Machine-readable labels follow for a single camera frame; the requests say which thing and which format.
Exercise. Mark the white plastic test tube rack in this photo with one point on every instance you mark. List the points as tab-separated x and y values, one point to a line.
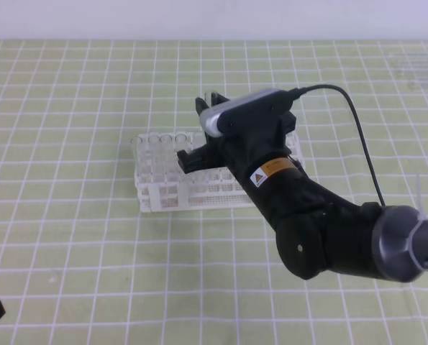
162	186

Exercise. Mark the clear glass test tube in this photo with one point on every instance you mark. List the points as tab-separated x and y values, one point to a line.
208	98

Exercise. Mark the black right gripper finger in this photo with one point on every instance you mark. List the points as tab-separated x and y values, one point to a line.
202	158
213	120

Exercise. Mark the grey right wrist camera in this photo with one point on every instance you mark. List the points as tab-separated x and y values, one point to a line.
232	117

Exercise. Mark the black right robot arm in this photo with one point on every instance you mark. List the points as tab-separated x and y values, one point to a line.
316	230

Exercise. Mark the green grid tablecloth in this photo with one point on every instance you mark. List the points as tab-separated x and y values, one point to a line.
79	262

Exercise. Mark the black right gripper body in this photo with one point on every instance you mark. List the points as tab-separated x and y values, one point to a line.
258	157

